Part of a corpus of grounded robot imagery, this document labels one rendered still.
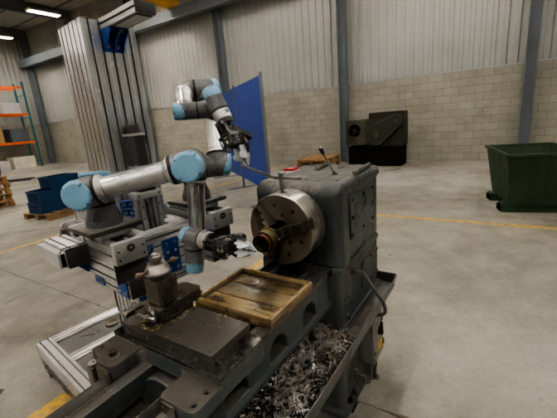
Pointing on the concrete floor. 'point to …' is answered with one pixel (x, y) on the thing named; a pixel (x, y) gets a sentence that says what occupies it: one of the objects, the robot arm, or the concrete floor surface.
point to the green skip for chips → (523, 177)
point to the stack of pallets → (6, 192)
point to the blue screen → (240, 94)
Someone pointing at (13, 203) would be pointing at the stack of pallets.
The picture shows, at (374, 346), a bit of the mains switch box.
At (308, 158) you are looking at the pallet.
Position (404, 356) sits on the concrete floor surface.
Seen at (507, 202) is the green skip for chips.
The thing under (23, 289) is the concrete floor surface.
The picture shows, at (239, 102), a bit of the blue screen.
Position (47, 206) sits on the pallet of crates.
